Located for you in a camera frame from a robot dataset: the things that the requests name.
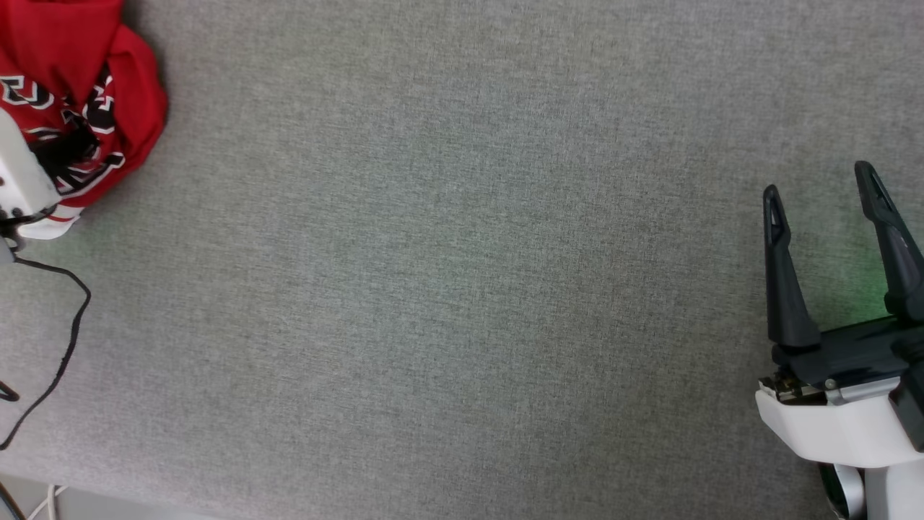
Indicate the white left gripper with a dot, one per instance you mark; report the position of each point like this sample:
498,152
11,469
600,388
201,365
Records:
22,173

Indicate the red Bulls basketball jersey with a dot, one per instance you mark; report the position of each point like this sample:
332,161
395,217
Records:
108,79

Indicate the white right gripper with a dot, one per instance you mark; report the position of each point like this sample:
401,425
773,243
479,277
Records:
837,426

